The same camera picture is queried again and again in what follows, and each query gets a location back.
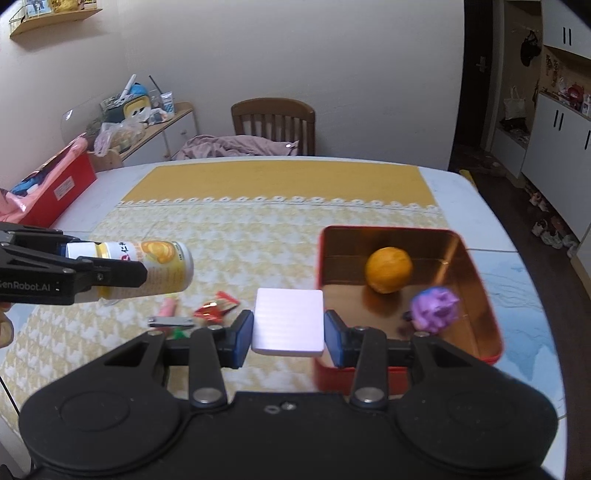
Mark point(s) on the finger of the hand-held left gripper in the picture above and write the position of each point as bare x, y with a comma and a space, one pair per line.
37, 237
115, 273

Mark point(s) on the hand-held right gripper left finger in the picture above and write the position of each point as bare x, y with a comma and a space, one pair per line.
242, 339

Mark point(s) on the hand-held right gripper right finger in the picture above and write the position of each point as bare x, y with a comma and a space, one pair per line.
334, 340

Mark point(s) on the red and yellow snack packet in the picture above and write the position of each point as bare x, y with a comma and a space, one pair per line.
214, 308

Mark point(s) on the yellow and white drink can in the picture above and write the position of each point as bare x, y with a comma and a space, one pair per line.
161, 270

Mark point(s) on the pale pink rectangular block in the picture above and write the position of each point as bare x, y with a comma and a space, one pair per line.
288, 323

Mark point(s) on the red metal tin box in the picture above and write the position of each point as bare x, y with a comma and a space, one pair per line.
351, 258

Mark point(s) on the person's left hand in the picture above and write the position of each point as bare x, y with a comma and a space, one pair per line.
4, 325

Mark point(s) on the red cardboard box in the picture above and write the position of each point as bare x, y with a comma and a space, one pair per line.
69, 184

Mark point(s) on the small pink stick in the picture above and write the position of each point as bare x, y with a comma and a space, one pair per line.
169, 305

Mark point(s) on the small green object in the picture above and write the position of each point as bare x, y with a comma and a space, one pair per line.
178, 333

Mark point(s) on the silver nail clipper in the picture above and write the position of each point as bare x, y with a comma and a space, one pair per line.
171, 321

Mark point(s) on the red box with pink bag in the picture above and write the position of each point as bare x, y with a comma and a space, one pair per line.
55, 159

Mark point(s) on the orange fruit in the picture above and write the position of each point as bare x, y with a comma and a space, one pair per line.
388, 270

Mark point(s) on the purple toy figure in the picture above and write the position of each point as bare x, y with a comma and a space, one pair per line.
434, 309

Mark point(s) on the clear plastic bag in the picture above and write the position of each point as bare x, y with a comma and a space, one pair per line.
115, 136

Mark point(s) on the cluttered side table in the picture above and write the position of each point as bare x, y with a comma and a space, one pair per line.
147, 143

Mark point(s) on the yellow houndstooth tablecloth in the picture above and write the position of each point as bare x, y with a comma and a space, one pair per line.
277, 184

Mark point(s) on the pink cloth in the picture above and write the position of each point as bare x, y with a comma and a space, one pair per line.
221, 147

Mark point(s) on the yellow and blue plush toy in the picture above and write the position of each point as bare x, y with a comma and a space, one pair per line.
136, 104

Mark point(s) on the wooden chair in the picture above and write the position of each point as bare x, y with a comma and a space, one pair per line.
272, 108

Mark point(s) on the white sneaker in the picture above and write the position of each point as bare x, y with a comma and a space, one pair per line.
542, 227
564, 240

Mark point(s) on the pink shoe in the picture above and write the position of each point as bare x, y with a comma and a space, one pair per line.
539, 201

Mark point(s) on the white entry bench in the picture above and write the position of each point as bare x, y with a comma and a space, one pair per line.
508, 147

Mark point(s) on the dark wooden door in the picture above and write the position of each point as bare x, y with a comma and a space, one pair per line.
475, 92

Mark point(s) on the white tote bag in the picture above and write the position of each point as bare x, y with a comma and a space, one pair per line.
514, 107

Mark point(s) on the wooden wall shelf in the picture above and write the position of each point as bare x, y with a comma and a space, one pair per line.
60, 21

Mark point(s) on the white wall cabinet unit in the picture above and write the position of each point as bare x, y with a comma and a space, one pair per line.
554, 138

